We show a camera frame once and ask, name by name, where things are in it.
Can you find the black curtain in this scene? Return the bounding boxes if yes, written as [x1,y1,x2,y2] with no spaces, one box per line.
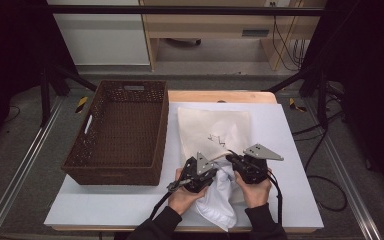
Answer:
[0,0,78,158]
[299,0,384,208]

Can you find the brown woven basket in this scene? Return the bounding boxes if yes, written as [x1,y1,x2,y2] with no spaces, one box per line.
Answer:
[61,79,170,187]

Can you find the person's left hand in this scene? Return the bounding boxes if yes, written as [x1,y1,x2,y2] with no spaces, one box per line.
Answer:
[168,168,211,216]

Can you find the white board sheet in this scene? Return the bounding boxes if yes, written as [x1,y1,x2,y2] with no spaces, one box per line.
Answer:
[43,101,324,231]

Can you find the black metal crossbar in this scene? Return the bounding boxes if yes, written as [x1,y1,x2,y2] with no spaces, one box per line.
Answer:
[44,4,326,16]

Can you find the aluminium floor rail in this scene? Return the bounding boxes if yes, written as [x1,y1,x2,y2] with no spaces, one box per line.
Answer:
[304,99,384,240]
[0,96,64,240]

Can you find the white cabinet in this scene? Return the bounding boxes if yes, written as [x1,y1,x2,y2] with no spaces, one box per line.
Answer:
[45,0,151,66]

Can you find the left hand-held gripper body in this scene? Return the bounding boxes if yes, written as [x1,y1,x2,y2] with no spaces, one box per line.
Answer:
[179,151,216,194]

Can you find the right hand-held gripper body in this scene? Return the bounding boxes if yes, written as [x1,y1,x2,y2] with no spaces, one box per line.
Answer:
[234,143,284,185]

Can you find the wooden table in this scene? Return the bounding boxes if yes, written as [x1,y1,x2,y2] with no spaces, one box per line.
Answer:
[51,90,318,233]

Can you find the black hanging desk cables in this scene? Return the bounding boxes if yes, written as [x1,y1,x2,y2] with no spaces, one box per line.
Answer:
[271,14,306,72]

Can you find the black metal stand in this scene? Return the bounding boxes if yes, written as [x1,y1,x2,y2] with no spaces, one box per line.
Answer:
[39,63,98,128]
[266,66,329,129]

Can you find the white garment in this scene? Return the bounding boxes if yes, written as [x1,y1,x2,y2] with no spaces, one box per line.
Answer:
[193,159,239,233]

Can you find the black floor cable loop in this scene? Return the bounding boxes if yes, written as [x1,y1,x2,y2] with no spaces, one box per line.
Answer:
[308,174,348,213]

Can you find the hand-held gripper cable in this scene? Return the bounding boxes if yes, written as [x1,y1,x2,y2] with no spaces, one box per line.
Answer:
[149,179,194,221]
[266,173,284,226]

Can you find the yellow black tape strip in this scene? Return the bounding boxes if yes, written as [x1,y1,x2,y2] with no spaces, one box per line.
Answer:
[288,97,308,113]
[74,95,89,114]

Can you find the left hand-held gripper cable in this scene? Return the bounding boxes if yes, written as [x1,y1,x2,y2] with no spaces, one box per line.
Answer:
[149,179,194,221]

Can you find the person's right hand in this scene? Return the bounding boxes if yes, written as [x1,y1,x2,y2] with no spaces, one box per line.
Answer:
[234,171,273,209]

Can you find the black floor cables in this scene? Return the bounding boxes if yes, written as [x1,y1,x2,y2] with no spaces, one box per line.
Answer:
[291,109,344,171]

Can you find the right hand-held gripper cable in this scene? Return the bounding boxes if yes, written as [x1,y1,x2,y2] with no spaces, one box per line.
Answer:
[266,173,284,226]

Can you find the light wooden desk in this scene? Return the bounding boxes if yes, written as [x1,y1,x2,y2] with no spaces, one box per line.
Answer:
[139,0,328,72]

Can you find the cream mesh laundry bag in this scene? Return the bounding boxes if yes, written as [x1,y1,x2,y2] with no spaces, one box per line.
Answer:
[176,106,252,204]

